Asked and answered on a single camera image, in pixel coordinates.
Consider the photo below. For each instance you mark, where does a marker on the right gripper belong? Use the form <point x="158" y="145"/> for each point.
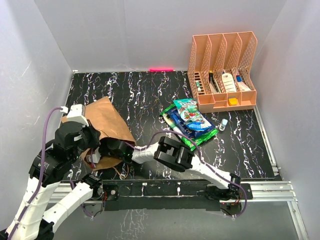
<point x="101" y="146"/>

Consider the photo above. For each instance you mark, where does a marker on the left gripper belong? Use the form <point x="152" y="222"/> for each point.
<point x="95" y="134"/>

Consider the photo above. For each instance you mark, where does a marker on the brown paper bag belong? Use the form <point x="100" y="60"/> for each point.
<point x="106" y="119"/>

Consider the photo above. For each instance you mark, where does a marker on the white blue snack packet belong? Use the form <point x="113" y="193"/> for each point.
<point x="196" y="134"/>

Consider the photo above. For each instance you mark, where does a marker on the blue sea salt vinegar bag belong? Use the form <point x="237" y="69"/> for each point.
<point x="174" y="121"/>

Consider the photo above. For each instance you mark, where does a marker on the green Chuba chips bag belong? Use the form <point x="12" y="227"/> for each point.
<point x="199" y="140"/>

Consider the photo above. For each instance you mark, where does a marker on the small colourful snack packet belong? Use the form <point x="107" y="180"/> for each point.
<point x="188" y="111"/>

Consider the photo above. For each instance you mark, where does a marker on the blue M&M candy packet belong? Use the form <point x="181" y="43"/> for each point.
<point x="198" y="126"/>

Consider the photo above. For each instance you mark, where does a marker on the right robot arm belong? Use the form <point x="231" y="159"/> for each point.
<point x="178" y="157"/>

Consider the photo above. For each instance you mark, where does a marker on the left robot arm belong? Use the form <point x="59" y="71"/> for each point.
<point x="33" y="220"/>

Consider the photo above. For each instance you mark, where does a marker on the pink tape strip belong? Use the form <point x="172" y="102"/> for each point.
<point x="161" y="69"/>

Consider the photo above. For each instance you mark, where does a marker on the green white small bottles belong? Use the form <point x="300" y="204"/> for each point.
<point x="199" y="87"/>

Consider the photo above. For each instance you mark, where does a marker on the small white blue bottle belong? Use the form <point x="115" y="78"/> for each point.
<point x="223" y="125"/>

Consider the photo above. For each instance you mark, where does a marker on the black yellow marker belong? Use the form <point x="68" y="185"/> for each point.
<point x="214" y="86"/>

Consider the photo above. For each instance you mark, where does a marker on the yellow block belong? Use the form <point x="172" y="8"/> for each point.
<point x="233" y="101"/>

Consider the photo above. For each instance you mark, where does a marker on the orange mesh file organizer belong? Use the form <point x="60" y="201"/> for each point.
<point x="222" y="53"/>

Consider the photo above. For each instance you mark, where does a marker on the white lotion bottle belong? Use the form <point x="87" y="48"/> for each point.
<point x="228" y="83"/>

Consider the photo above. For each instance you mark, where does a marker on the white tube blue cap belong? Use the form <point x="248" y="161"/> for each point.
<point x="242" y="86"/>

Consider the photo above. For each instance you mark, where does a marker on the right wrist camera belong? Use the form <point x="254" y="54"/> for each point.
<point x="93" y="157"/>

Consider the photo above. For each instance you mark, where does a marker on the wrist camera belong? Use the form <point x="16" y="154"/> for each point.
<point x="93" y="157"/>
<point x="75" y="116"/>

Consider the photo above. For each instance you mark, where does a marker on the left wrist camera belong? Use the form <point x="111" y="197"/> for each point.
<point x="75" y="116"/>

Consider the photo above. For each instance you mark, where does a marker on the aluminium frame rail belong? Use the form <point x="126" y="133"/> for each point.
<point x="276" y="191"/>

